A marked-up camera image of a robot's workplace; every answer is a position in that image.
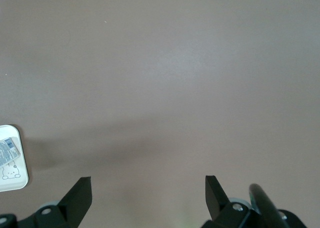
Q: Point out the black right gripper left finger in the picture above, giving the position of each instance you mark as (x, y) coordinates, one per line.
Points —
(72, 208)

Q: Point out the cream rabbit print tray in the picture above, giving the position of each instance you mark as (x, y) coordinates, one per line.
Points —
(21, 175)

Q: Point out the blue white milk carton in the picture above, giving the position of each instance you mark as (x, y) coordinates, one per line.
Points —
(7, 152)

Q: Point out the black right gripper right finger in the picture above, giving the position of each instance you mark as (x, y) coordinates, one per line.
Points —
(225, 215)

